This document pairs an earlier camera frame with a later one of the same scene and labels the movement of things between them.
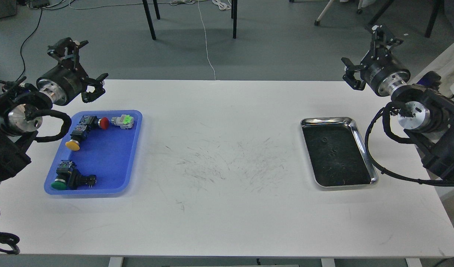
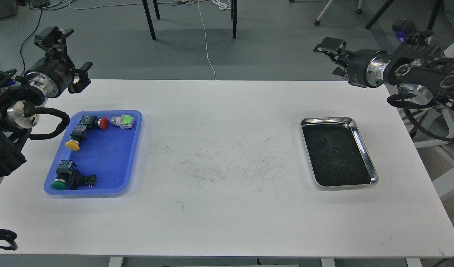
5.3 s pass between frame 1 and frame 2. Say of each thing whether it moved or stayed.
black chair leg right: stayed
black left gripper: moved
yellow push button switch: stayed
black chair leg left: stayed
